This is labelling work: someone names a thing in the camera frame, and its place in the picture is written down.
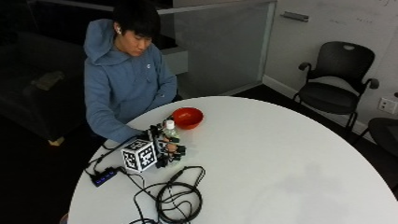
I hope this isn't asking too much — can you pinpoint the clear bottle with white cap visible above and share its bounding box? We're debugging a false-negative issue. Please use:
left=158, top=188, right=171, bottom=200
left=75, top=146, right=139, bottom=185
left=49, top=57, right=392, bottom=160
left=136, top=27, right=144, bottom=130
left=160, top=119, right=182, bottom=153

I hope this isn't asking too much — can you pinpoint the white marker cube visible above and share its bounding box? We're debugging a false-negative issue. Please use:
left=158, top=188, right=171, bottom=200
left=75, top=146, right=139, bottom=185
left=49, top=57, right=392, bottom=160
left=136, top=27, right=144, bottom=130
left=119, top=138, right=159, bottom=174

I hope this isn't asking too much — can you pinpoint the red bowl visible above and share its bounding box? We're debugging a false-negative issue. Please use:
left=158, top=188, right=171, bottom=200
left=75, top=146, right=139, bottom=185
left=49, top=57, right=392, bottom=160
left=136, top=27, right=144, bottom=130
left=170, top=106, right=204, bottom=131

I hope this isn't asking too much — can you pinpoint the black usb hub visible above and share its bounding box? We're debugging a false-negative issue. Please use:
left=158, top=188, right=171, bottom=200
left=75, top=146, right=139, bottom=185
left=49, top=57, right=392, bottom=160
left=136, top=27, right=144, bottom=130
left=89, top=166, right=121, bottom=188

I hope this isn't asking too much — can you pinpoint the the person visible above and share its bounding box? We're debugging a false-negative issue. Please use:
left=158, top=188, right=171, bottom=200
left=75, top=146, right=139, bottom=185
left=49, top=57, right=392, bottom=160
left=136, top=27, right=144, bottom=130
left=82, top=0, right=179, bottom=145

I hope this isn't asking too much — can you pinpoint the glass partition panel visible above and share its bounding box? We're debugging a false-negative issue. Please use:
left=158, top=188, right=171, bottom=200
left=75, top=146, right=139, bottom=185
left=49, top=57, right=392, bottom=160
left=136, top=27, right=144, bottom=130
left=156, top=0, right=278, bottom=100

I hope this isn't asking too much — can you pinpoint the dark sofa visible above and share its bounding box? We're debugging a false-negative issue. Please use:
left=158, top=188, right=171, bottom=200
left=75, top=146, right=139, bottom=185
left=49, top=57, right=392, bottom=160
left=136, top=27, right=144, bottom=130
left=0, top=30, right=90, bottom=143

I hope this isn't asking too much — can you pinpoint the grey cushion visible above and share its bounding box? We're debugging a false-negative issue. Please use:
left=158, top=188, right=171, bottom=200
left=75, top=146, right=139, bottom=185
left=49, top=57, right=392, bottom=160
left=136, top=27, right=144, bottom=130
left=29, top=70, right=66, bottom=91

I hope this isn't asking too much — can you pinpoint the black armchair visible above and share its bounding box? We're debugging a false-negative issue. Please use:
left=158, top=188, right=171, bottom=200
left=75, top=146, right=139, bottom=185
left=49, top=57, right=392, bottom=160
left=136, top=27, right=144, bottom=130
left=292, top=40, right=380, bottom=133
left=353, top=117, right=398, bottom=158

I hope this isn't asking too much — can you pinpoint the coiled black cable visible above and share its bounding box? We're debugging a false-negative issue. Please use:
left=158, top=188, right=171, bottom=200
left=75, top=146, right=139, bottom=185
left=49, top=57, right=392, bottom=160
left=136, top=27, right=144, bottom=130
left=122, top=165, right=207, bottom=224

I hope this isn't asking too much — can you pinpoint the black glove cable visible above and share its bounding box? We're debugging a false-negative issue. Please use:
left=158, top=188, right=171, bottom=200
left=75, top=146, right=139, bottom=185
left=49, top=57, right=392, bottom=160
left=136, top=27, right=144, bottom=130
left=83, top=135, right=143, bottom=175

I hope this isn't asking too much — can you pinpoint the grey wall tray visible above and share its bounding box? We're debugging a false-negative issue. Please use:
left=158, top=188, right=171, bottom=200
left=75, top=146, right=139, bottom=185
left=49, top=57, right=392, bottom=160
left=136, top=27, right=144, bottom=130
left=279, top=10, right=311, bottom=23

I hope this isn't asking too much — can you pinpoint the white wall outlet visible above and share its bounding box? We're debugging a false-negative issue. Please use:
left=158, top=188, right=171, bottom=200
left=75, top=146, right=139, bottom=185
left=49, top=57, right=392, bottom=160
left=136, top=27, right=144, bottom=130
left=376, top=97, right=398, bottom=115

